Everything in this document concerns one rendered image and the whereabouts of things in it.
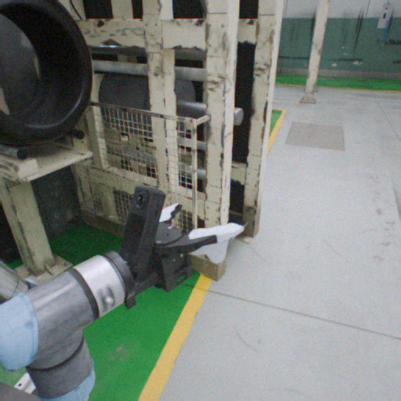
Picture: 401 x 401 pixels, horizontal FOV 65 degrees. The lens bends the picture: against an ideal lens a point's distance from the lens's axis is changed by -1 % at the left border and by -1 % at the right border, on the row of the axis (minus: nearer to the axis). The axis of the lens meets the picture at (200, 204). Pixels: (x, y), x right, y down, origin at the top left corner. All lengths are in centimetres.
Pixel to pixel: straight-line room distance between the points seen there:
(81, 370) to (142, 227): 21
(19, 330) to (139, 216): 19
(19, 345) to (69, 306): 6
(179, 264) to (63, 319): 18
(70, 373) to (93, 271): 13
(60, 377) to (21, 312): 11
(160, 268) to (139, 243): 6
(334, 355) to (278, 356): 26
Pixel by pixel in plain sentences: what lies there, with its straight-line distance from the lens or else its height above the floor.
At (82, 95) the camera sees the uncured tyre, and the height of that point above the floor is 107.
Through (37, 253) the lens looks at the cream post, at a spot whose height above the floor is 17.
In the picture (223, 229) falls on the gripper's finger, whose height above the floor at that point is 108.
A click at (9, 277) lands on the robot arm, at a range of 53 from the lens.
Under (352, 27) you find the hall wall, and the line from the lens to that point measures 1009.
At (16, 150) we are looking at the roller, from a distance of 144.
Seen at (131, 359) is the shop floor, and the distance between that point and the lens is 166.
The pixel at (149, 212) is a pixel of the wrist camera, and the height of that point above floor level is 113.
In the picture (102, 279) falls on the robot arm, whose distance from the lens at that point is 43.
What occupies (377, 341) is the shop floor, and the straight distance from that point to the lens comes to 189.
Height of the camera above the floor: 136
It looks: 30 degrees down
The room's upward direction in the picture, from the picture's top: straight up
